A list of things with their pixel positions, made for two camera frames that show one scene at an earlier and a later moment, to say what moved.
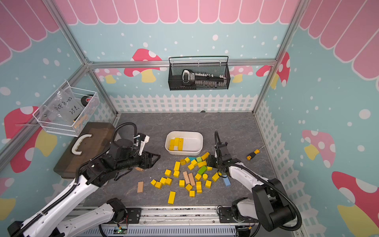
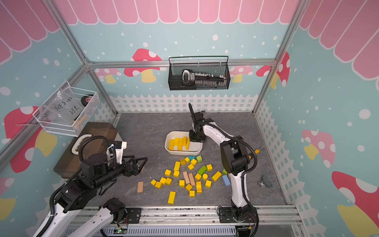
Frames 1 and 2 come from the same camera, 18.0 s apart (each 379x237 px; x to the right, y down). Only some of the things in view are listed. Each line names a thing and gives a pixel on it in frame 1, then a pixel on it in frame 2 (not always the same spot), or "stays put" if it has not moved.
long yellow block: (171, 147) stays put
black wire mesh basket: (199, 73) stays put
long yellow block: (181, 144) stays put
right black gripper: (209, 161) → (192, 138)
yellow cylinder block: (205, 156) → (184, 141)
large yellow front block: (171, 197) stays put
